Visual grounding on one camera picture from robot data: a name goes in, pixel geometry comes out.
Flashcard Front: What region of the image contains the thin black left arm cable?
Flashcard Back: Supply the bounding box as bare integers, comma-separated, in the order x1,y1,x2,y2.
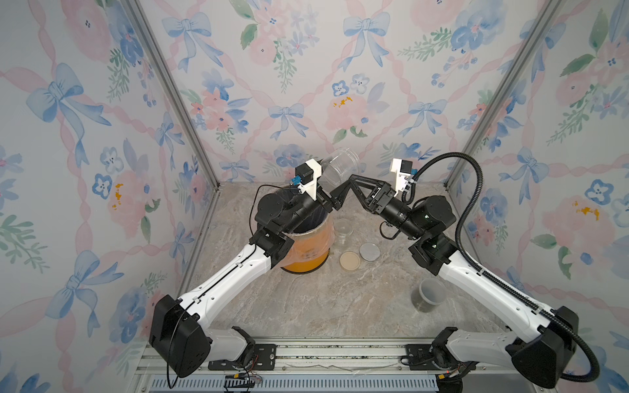
165,183,296,389

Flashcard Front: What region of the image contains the aluminium corner post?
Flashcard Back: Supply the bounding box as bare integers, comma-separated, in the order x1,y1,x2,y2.
444,0,566,190
121,0,219,193

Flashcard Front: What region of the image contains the beige jar lid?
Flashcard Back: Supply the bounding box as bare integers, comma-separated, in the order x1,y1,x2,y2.
339,252,361,272

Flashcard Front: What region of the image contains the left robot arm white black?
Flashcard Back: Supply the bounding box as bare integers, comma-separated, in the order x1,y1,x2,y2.
148,181,351,378

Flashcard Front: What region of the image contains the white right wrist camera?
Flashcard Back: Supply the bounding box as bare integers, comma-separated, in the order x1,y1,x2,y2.
390,158,414,193

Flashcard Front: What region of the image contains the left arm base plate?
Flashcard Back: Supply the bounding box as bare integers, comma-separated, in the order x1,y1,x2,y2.
241,344,278,371

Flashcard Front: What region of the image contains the left aluminium corner post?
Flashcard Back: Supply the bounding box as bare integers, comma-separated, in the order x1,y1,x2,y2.
121,0,219,193

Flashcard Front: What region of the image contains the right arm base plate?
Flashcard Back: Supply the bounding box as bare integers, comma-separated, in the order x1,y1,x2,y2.
400,344,478,373

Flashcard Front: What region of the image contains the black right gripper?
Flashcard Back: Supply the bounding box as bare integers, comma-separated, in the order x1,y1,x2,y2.
354,175,425,244

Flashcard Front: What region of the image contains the black corrugated cable conduit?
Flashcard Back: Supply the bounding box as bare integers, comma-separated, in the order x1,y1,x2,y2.
410,151,601,383

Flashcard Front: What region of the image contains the glass jar with tea leaves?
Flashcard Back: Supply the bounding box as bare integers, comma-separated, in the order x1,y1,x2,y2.
334,219,353,247

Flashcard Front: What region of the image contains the grey metal jar lid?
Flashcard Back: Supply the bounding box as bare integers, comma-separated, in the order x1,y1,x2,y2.
359,242,381,262

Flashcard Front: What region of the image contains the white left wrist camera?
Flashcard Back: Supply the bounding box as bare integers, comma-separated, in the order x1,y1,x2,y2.
291,159,322,201

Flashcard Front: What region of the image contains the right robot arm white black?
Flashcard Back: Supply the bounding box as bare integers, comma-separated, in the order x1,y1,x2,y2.
348,175,578,388

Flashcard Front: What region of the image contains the aluminium frame rail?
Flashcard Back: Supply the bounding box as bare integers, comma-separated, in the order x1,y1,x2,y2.
127,337,543,392

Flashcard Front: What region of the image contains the right aluminium corner post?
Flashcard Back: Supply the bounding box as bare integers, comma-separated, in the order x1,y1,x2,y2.
444,0,566,190

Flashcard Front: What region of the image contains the orange trash bin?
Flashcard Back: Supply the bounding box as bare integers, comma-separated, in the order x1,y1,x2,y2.
279,215,335,274

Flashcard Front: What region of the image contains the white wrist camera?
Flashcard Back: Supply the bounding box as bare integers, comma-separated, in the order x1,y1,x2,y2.
390,158,414,193
291,159,322,201

